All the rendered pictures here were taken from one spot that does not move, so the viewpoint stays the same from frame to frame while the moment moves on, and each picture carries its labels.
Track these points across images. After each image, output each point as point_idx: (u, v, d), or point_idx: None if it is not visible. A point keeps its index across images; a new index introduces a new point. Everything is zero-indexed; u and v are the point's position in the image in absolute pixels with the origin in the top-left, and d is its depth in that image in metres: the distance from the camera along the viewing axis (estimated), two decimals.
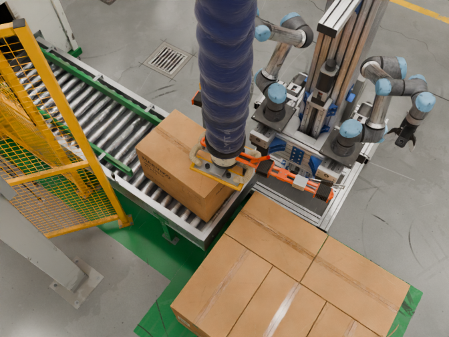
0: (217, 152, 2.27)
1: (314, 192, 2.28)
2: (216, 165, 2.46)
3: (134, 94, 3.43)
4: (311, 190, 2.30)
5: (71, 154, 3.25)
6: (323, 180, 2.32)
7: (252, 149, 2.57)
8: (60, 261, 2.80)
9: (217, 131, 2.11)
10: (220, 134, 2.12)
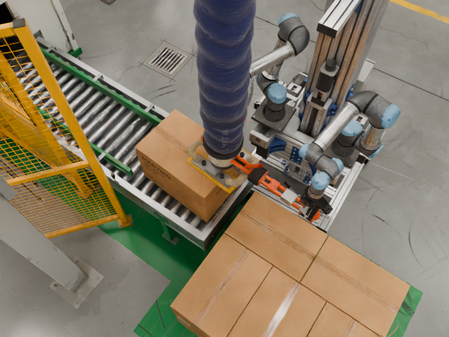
0: (211, 151, 2.28)
1: (299, 210, 2.24)
2: (212, 164, 2.47)
3: (134, 94, 3.43)
4: (298, 207, 2.26)
5: (71, 154, 3.25)
6: None
7: (252, 155, 2.56)
8: (60, 261, 2.80)
9: (215, 132, 2.11)
10: (218, 135, 2.12)
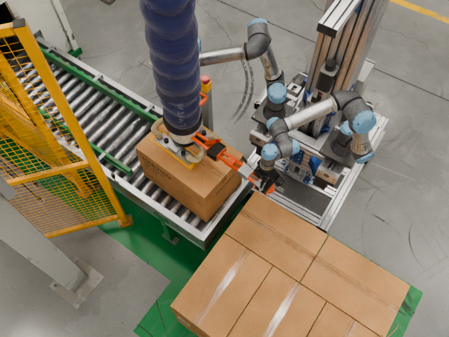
0: (170, 127, 2.35)
1: (254, 184, 2.31)
2: (173, 141, 2.54)
3: (134, 94, 3.43)
4: (253, 181, 2.33)
5: (71, 154, 3.25)
6: None
7: (214, 134, 2.63)
8: (60, 261, 2.80)
9: (170, 105, 2.19)
10: (174, 109, 2.20)
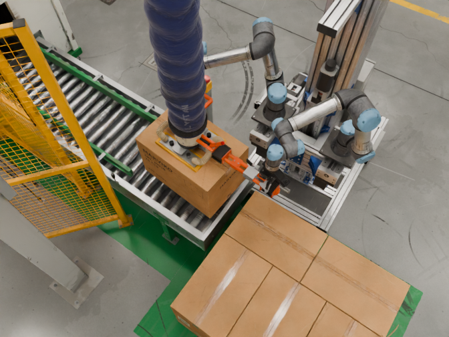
0: (175, 130, 2.37)
1: (260, 185, 2.32)
2: (178, 144, 2.55)
3: (134, 94, 3.43)
4: (258, 183, 2.34)
5: (71, 154, 3.25)
6: None
7: (219, 136, 2.64)
8: (60, 261, 2.80)
9: (176, 109, 2.20)
10: (179, 112, 2.21)
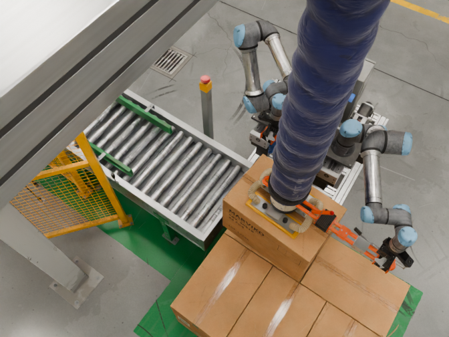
0: (279, 198, 2.16)
1: (374, 260, 2.12)
2: (274, 207, 2.35)
3: (134, 94, 3.43)
4: (371, 257, 2.14)
5: (71, 154, 3.25)
6: None
7: (315, 196, 2.44)
8: (60, 261, 2.80)
9: (288, 180, 1.99)
10: (291, 184, 2.00)
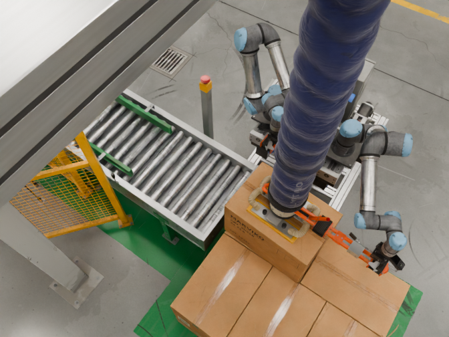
0: (278, 205, 2.28)
1: (368, 263, 2.24)
2: (273, 213, 2.47)
3: (134, 94, 3.43)
4: (365, 261, 2.26)
5: (71, 154, 3.25)
6: None
7: (312, 202, 2.56)
8: (60, 261, 2.80)
9: (286, 190, 2.11)
10: (289, 192, 2.12)
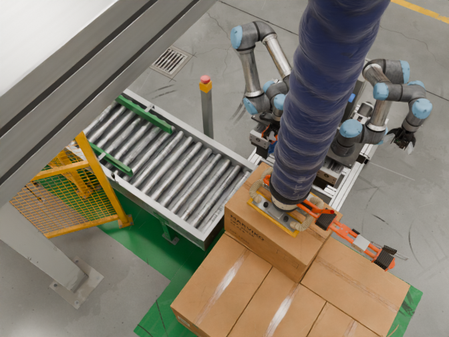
0: (280, 196, 2.19)
1: (374, 258, 2.14)
2: (274, 206, 2.38)
3: (134, 94, 3.43)
4: (371, 255, 2.17)
5: (71, 154, 3.25)
6: (386, 247, 2.17)
7: (315, 195, 2.46)
8: (60, 261, 2.80)
9: (289, 180, 2.02)
10: (292, 183, 2.03)
